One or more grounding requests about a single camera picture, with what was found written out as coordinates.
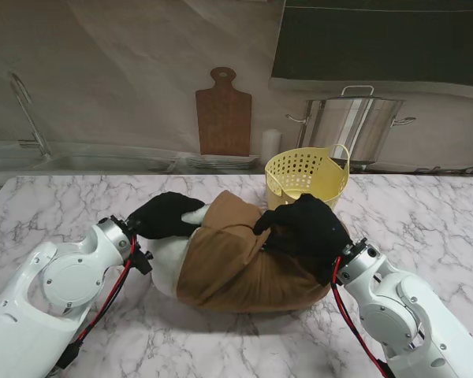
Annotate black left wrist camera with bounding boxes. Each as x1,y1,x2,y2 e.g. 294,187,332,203
133,250,155,276

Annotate chrome kitchen faucet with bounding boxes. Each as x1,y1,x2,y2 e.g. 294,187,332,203
9,71,52,158

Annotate steel kitchen sink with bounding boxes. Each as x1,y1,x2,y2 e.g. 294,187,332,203
0,151,178,174

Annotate large steel stock pot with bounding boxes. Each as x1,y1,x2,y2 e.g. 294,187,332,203
285,85,418,165

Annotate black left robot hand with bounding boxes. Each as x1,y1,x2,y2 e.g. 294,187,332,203
126,191,206,241

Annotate dark range hood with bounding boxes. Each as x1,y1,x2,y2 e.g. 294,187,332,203
270,0,473,86

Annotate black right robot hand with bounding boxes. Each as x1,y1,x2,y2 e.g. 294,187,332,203
251,193,352,288

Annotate brown pillowcase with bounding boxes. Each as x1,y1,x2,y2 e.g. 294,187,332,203
175,189,334,314

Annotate yellow perforated laundry basket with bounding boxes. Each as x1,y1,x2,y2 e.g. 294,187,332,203
264,143,352,212

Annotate black stove grate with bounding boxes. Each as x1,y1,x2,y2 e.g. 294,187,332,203
413,165,473,176

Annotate white pillow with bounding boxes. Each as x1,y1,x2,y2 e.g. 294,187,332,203
149,206,208,298

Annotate white pillar candle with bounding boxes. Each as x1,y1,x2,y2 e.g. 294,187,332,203
262,128,281,158

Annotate red black left arm cable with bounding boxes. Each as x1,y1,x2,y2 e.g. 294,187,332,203
58,234,141,371

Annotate brown wooden cutting board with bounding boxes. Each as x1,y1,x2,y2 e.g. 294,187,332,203
195,66,253,157

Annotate red black right arm cable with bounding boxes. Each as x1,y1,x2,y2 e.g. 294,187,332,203
330,255,393,377

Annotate red black arm cable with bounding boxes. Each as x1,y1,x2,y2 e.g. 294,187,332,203
58,234,141,371
330,255,393,377

